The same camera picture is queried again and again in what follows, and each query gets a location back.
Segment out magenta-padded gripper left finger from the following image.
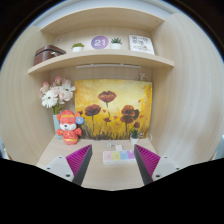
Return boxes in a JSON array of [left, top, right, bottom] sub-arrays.
[[42, 143, 94, 187]]

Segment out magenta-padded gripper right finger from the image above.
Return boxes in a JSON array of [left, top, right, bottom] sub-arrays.
[[133, 143, 183, 186]]

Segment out red plush doll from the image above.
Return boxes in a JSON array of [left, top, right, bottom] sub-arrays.
[[55, 109, 85, 146]]

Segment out light blue vase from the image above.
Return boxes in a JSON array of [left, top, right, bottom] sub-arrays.
[[52, 114, 64, 139]]

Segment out wooden shelf unit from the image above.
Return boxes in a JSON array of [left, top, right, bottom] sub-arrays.
[[27, 6, 175, 75]]

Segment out small succulent in white pot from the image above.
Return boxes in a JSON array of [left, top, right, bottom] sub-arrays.
[[129, 128, 141, 145]]

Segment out white and pink flower bouquet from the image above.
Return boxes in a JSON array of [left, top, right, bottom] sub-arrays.
[[39, 75, 77, 116]]

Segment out white pastel-socket power strip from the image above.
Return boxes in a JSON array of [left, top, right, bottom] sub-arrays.
[[102, 144, 137, 165]]

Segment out yellow poppy flower painting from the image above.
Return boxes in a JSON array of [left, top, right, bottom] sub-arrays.
[[74, 79, 154, 141]]

